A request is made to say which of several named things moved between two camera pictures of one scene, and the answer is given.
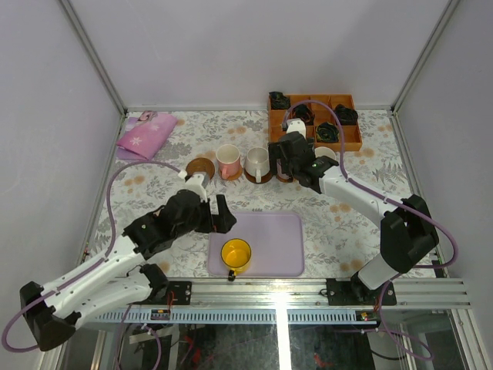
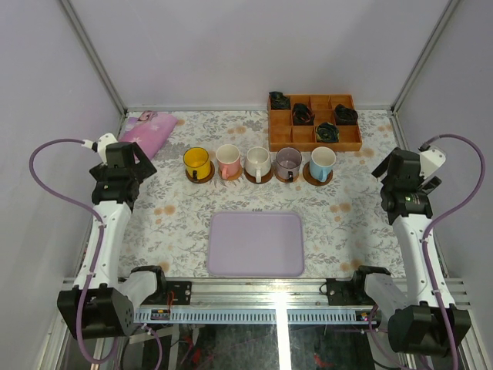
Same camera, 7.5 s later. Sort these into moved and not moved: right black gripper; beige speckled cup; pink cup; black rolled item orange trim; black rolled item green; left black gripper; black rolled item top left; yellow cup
Moved: yellow cup; left black gripper; right black gripper
Not moved: black rolled item orange trim; black rolled item top left; pink cup; black rolled item green; beige speckled cup
